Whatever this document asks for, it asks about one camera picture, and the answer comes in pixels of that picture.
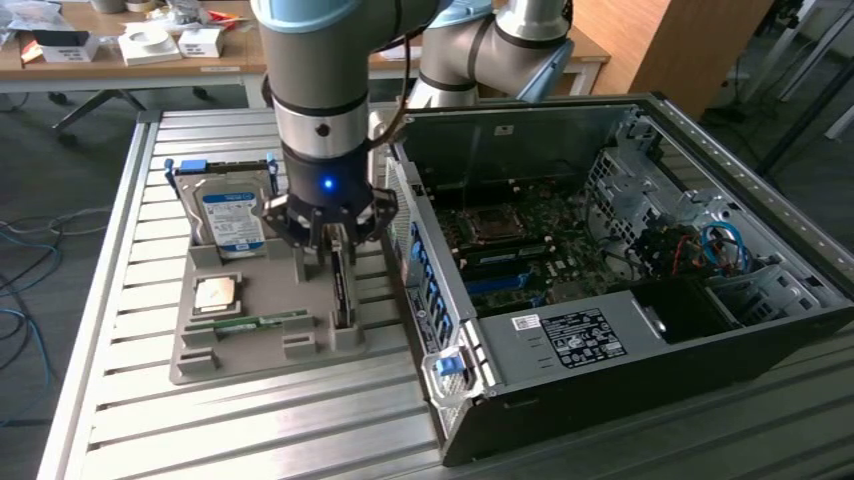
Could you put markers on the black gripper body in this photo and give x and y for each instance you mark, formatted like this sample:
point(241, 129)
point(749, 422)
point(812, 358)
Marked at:
point(328, 175)

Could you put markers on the black low-profile graphics card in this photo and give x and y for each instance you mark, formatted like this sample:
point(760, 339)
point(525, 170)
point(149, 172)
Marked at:
point(342, 290)

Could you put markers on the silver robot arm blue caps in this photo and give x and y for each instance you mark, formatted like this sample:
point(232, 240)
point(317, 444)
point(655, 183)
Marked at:
point(314, 75)

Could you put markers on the blue expansion slot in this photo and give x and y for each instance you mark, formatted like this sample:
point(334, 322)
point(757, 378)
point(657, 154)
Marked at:
point(497, 286)

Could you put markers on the hard disk in blue caddy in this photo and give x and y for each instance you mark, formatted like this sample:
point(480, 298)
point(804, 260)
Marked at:
point(230, 215)

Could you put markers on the grey parts rack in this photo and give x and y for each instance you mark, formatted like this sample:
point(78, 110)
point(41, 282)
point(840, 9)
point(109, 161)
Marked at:
point(268, 295)

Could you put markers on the silver CPU socket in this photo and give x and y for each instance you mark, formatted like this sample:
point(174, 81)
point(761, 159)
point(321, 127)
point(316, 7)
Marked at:
point(495, 223)

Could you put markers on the copper-topped CPU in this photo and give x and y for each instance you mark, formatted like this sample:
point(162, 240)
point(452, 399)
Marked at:
point(217, 293)

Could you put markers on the installed black RAM stick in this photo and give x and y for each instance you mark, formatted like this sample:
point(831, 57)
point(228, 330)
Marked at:
point(501, 257)

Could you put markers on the green RAM stick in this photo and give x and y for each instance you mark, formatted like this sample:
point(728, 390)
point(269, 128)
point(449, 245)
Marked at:
point(248, 322)

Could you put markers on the white paper stack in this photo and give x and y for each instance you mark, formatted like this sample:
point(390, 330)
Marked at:
point(390, 55)

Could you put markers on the green motherboard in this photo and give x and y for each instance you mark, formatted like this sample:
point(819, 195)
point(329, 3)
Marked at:
point(575, 240)

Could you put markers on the blue case latch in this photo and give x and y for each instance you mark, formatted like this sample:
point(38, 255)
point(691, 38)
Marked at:
point(449, 364)

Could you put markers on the white box with label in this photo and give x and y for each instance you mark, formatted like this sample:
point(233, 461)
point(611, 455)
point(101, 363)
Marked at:
point(201, 42)

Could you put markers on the grey power supply with label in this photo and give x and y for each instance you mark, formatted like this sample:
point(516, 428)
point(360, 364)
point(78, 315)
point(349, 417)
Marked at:
point(521, 345)

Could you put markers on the flat white box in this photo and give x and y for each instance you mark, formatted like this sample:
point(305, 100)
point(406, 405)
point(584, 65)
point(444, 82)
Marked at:
point(150, 57)

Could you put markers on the white tape roll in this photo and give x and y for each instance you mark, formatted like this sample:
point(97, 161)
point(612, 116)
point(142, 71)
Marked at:
point(149, 37)

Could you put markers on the wooden desk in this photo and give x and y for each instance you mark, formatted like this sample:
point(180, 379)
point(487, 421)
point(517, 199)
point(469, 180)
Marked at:
point(81, 70)
point(591, 52)

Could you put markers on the beige tape roll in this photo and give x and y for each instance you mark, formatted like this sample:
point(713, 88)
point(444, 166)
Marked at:
point(142, 5)

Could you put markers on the white box with black lid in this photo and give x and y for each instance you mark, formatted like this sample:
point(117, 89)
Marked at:
point(68, 50)

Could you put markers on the grey cup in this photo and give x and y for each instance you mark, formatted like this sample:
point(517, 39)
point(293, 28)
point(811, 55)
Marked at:
point(108, 5)

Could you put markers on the red book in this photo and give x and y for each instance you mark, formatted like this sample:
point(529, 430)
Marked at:
point(29, 52)

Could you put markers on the black open PC case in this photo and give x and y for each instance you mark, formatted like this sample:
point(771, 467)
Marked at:
point(601, 410)

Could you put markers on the wooden cabinet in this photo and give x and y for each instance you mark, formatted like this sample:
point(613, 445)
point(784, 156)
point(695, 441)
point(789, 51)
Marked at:
point(668, 60)

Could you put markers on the silver disk bay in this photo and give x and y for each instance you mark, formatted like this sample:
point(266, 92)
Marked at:
point(768, 300)

